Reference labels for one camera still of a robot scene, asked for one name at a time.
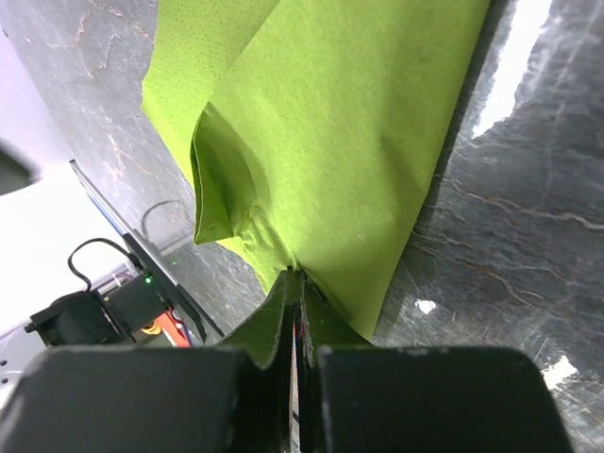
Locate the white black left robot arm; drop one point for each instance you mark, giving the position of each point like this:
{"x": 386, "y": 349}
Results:
{"x": 48, "y": 223}

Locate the green paper napkin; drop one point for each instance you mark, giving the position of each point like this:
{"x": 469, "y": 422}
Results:
{"x": 310, "y": 130}

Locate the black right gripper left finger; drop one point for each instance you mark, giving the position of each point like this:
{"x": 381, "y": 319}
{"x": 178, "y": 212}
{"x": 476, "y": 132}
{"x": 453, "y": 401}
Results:
{"x": 230, "y": 397}

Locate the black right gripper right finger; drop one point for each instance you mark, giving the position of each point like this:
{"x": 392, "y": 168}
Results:
{"x": 357, "y": 397}

